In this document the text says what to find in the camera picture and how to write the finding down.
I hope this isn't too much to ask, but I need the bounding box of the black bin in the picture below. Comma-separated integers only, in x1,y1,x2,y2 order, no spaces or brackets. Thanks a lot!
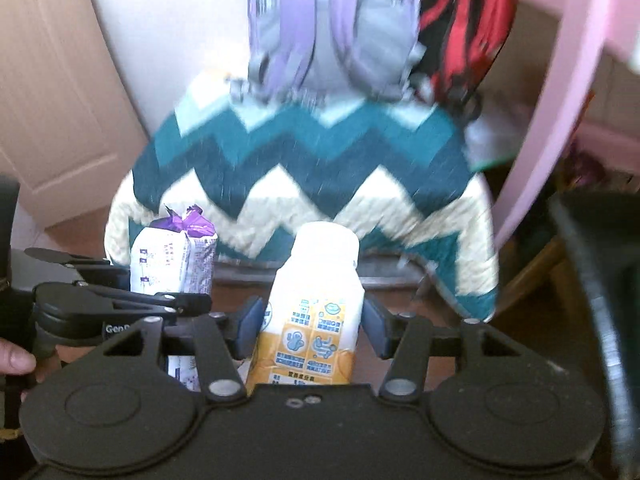
547,195,640,466

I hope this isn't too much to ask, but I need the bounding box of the teal zigzag quilt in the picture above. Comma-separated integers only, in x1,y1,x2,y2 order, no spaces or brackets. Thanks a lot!
104,70,501,323

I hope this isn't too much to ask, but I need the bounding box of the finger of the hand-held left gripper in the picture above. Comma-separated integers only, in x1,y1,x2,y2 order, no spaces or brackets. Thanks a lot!
24,247,132,290
34,281,213,329

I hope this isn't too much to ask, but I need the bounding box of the white and yellow plastic bottle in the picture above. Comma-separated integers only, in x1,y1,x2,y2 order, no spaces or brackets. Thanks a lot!
245,222,364,396

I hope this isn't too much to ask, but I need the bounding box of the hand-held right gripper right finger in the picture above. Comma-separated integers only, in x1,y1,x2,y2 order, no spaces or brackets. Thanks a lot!
362,300,531,402

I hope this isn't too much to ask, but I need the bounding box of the purple and white tissue packet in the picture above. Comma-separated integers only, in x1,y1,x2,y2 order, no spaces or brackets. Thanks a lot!
129,204,218,392

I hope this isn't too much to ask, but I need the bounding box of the person's left hand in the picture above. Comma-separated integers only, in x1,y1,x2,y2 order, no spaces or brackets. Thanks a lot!
0,337,38,377

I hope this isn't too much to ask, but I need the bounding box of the dark patterned cloth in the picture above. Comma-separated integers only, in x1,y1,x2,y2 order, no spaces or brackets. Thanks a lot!
565,145,640,193

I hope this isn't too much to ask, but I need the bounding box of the red and black backpack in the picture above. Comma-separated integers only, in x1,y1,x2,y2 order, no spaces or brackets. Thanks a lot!
417,0,518,123

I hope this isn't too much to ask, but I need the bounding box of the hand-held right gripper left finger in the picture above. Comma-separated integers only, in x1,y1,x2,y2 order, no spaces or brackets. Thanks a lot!
102,297,264,403

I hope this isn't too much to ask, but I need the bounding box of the pink plastic desk frame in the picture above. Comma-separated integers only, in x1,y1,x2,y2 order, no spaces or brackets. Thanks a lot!
495,0,640,251

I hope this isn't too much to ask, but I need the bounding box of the purple and grey backpack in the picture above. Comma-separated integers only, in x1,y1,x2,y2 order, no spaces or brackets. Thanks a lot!
227,0,436,106

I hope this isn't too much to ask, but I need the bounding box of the beige wardrobe door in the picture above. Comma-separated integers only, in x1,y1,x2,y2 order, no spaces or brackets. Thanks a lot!
0,0,151,233

